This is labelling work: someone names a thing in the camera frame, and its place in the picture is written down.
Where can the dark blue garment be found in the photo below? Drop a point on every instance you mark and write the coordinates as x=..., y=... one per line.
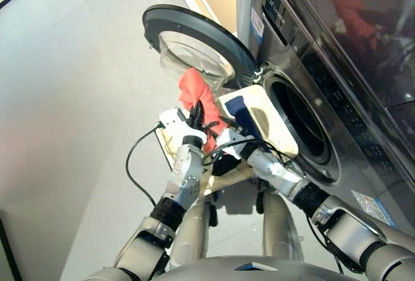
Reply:
x=243, y=115

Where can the grey washing machine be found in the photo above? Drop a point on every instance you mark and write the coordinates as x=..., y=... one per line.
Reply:
x=350, y=151

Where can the silver robot torso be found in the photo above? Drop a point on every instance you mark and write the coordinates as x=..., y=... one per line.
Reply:
x=259, y=268

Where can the large blue energy label sticker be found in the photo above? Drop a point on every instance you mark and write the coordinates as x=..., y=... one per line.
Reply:
x=373, y=208

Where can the small blue white sticker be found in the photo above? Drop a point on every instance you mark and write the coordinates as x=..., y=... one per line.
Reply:
x=256, y=21

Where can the silver robot leg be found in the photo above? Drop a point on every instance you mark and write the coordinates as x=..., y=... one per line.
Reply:
x=191, y=229
x=279, y=229

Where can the red garment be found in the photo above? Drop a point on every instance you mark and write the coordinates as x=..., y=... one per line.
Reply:
x=194, y=86

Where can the dark grey dryer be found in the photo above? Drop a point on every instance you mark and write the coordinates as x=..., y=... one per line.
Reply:
x=363, y=18

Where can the black wheeled basket stand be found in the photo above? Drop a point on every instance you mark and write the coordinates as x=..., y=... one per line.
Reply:
x=213, y=214

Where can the pale woven basket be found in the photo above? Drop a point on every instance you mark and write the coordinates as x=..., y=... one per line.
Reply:
x=282, y=131

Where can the round washing machine door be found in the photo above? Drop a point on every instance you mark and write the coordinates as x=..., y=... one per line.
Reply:
x=201, y=31

